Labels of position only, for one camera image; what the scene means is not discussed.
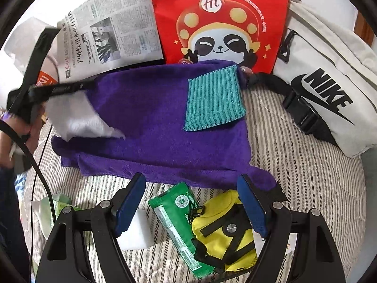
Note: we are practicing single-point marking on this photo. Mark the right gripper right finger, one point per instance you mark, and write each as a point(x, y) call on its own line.
point(253, 192)

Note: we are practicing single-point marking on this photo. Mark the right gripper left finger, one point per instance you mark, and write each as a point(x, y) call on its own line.
point(125, 203)

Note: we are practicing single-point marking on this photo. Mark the white foam sponge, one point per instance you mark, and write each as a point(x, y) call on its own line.
point(138, 236)

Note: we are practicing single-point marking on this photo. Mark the yellow mini backpack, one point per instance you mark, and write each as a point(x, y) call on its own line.
point(222, 233)

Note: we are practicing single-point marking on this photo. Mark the green wet wipe packet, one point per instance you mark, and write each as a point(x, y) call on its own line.
point(172, 209)

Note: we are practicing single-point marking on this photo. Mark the green tissue pack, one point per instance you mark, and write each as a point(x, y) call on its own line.
point(42, 210)

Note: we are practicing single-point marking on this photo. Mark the white glove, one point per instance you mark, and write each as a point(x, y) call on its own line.
point(72, 115)

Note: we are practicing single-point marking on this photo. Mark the purple towel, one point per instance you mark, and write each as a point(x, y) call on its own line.
point(149, 107)

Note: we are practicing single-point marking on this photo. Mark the teal striped cloth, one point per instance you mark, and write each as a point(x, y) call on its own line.
point(214, 99)

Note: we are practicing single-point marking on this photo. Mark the white printed tag card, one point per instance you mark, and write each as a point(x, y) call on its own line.
point(259, 242)

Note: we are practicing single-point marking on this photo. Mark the striped quilt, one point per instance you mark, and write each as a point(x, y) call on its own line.
point(312, 173)

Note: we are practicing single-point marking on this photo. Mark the white Nike waist bag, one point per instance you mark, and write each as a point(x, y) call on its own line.
point(335, 71)

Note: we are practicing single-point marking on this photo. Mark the newspaper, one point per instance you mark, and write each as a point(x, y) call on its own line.
point(102, 35)

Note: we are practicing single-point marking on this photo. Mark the white Miniso plastic bag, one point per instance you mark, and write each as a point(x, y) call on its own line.
point(20, 45)

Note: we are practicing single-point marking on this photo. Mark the red panda bag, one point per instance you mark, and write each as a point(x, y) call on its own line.
point(246, 32)

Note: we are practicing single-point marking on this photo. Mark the wooden door frame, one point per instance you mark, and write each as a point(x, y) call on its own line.
point(363, 30)

